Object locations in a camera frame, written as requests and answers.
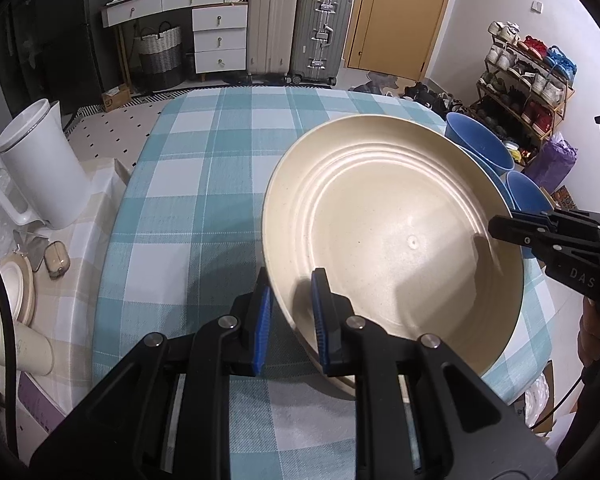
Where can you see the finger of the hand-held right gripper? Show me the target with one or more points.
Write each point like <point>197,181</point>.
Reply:
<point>540,237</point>
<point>575,218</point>

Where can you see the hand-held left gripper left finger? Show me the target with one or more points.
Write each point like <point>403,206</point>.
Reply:
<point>262,320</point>

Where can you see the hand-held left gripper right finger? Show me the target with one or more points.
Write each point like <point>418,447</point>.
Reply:
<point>320,325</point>

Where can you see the blue bowl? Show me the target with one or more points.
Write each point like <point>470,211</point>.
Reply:
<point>472,135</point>
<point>527,192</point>

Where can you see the cream plate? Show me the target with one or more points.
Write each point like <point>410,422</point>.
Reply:
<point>380,220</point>

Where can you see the person's right hand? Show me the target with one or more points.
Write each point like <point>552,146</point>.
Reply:
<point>594,335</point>

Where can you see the brown patterned flat box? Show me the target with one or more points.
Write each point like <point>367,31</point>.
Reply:
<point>565,197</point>

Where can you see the purple bag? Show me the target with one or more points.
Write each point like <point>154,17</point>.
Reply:
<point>552,162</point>

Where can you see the wooden shoe rack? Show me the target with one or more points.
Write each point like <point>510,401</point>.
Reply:
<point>571,92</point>

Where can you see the teal checked tablecloth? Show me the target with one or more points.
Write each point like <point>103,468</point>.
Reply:
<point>205,200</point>

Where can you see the beige checked cloth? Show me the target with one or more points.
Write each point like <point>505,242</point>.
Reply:
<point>85,260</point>

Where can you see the scattered assorted shoes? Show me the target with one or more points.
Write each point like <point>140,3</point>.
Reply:
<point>420,92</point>

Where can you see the beige earbuds case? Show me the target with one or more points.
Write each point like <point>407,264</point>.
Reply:
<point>57,262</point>

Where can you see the grey door mat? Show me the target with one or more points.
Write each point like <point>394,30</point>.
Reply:
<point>380,80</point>

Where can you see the white dotted floor mat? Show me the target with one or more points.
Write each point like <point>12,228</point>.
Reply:
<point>115,140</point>

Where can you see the purple box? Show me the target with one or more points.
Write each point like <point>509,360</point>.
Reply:
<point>40,405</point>

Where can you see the cream cup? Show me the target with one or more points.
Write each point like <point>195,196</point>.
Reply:
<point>25,350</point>

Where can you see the striped floor rug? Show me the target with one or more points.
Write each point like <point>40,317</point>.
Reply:
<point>145,100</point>

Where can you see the cream round lidded container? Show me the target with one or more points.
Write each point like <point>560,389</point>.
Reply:
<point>11,290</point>

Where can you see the wooden door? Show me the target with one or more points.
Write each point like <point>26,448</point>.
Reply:
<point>400,20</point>

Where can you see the white electric kettle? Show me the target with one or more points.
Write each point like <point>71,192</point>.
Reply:
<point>45,170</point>

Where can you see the low labelled cardboard box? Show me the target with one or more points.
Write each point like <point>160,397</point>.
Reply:
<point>116,99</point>

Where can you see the woven laundry basket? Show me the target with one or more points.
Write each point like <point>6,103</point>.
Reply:
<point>160,60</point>

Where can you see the silver suitcase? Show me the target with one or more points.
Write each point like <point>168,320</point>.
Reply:
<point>320,35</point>

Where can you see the cream suitcase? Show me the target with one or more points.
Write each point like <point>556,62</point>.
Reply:
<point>272,25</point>

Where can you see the white dresser with drawers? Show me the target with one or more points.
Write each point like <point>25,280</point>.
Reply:
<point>140,7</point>

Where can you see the dark grey refrigerator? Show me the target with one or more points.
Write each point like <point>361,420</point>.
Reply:
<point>80,35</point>

